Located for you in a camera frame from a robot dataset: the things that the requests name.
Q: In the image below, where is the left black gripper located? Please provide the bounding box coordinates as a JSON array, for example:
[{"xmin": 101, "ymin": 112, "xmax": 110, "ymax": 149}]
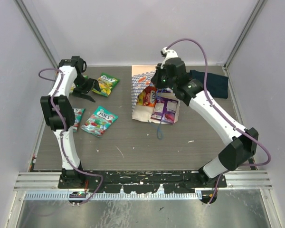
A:
[{"xmin": 73, "ymin": 75, "xmax": 101, "ymax": 103}]

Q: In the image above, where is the green Fox's spring tea candy bag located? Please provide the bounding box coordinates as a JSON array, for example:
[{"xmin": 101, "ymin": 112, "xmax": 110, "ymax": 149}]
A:
[{"xmin": 70, "ymin": 75, "xmax": 89, "ymax": 94}]

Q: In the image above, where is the teal Fox's blossom candy bag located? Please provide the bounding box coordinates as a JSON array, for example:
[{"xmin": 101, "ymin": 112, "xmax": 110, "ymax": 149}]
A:
[{"xmin": 73, "ymin": 108, "xmax": 85, "ymax": 132}]

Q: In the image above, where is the orange Fox's candy bag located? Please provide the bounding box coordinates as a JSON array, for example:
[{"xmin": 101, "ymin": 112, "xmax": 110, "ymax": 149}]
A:
[{"xmin": 136, "ymin": 86, "xmax": 157, "ymax": 107}]

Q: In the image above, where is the purple berries candy bag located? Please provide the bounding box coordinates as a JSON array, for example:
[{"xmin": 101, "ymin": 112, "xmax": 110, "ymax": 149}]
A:
[{"xmin": 151, "ymin": 90, "xmax": 179, "ymax": 124}]

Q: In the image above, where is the blue checkered paper bag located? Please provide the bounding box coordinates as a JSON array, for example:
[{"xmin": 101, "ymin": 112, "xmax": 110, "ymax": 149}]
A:
[{"xmin": 131, "ymin": 65, "xmax": 180, "ymax": 124}]

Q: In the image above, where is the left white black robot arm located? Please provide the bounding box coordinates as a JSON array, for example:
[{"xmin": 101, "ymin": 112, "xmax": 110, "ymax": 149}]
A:
[{"xmin": 40, "ymin": 56, "xmax": 100, "ymax": 188}]

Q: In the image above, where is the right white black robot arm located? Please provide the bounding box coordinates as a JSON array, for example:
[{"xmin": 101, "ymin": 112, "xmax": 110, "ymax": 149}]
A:
[{"xmin": 151, "ymin": 57, "xmax": 258, "ymax": 187}]

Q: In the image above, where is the dark navy folded cloth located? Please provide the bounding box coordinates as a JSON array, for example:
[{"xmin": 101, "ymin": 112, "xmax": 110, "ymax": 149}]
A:
[{"xmin": 190, "ymin": 70, "xmax": 228, "ymax": 99}]

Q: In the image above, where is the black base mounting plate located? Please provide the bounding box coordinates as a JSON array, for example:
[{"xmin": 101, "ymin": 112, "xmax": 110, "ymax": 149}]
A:
[{"xmin": 58, "ymin": 170, "xmax": 227, "ymax": 194}]

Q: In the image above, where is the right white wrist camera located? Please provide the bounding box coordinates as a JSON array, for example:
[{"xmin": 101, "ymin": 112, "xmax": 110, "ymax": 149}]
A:
[{"xmin": 161, "ymin": 47, "xmax": 178, "ymax": 68}]

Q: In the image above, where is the slotted grey cable duct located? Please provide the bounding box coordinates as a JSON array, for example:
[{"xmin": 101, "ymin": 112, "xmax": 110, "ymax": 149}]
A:
[{"xmin": 24, "ymin": 191, "xmax": 202, "ymax": 201}]

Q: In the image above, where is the aluminium front rail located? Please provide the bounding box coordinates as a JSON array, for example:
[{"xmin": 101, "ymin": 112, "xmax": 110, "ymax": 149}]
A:
[{"xmin": 14, "ymin": 170, "xmax": 273, "ymax": 191}]

